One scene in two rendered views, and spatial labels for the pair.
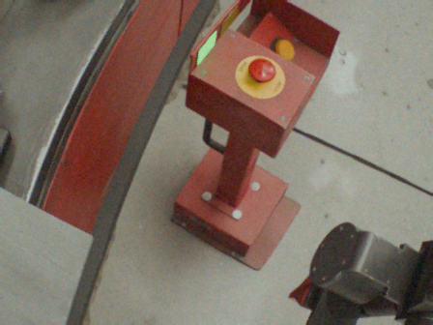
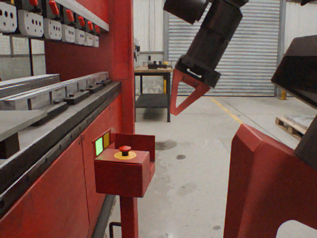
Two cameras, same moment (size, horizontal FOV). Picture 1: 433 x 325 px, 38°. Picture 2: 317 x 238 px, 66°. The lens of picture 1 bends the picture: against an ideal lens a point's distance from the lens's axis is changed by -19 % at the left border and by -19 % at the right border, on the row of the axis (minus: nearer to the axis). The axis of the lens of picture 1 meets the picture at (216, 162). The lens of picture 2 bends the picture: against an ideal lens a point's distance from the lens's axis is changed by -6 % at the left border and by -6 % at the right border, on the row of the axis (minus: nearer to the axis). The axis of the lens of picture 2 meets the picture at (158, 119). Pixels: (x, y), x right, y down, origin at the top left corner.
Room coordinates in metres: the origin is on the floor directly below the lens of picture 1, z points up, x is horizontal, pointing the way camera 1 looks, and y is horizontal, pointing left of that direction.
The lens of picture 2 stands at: (-0.29, -0.01, 1.09)
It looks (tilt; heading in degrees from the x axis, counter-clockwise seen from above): 13 degrees down; 350
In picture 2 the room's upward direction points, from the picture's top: straight up
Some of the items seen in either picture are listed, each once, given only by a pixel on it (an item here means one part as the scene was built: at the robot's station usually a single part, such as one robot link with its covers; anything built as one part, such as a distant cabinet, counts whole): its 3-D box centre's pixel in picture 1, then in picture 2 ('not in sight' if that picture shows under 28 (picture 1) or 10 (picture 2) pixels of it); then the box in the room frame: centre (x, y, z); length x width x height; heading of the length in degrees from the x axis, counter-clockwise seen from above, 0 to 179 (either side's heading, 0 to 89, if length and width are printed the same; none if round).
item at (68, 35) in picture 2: not in sight; (61, 25); (1.09, 0.24, 1.26); 0.15 x 0.09 x 0.17; 171
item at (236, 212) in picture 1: (231, 191); not in sight; (0.55, -0.04, 0.13); 0.10 x 0.10 x 0.01; 69
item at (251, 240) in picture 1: (240, 207); not in sight; (0.54, -0.07, 0.06); 0.25 x 0.20 x 0.12; 69
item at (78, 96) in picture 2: not in sight; (77, 97); (1.11, 0.18, 0.89); 0.30 x 0.05 x 0.03; 171
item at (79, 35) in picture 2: not in sight; (73, 29); (1.28, 0.21, 1.26); 0.15 x 0.09 x 0.17; 171
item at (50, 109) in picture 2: not in sight; (47, 112); (0.71, 0.25, 0.89); 0.30 x 0.05 x 0.03; 171
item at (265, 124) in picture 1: (267, 60); (127, 158); (0.55, -0.04, 0.75); 0.20 x 0.16 x 0.18; 159
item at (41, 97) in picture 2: not in sight; (80, 85); (1.37, 0.20, 0.92); 1.67 x 0.06 x 0.10; 171
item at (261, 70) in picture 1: (261, 73); (125, 152); (0.50, -0.04, 0.79); 0.04 x 0.04 x 0.04
